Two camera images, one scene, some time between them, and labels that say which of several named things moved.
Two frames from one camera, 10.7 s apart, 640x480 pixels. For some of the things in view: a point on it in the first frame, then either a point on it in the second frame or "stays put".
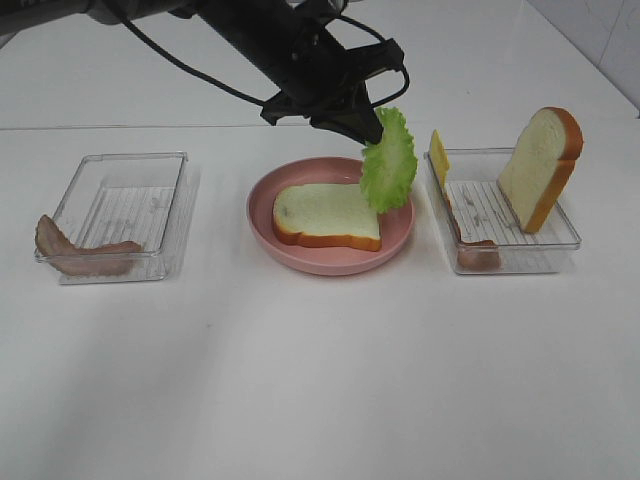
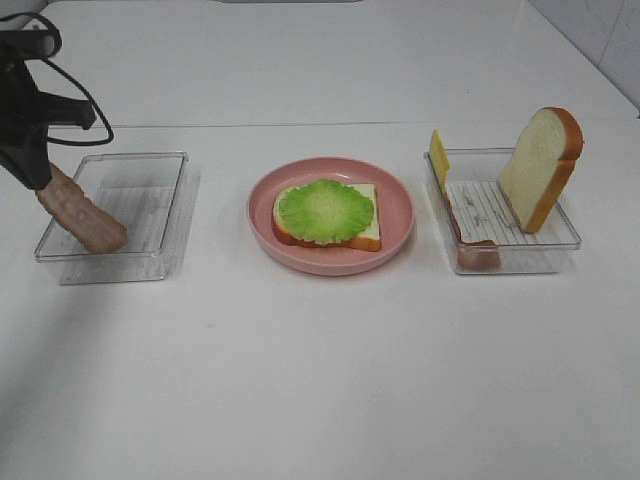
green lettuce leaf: (389, 166) -> (323, 211)
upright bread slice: (540, 164) stays put
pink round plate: (396, 226) stays put
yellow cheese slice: (439, 158) stays put
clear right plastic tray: (483, 231) stays put
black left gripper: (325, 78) -> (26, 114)
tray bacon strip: (53, 244) -> (89, 223)
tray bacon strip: (479, 256) stays put
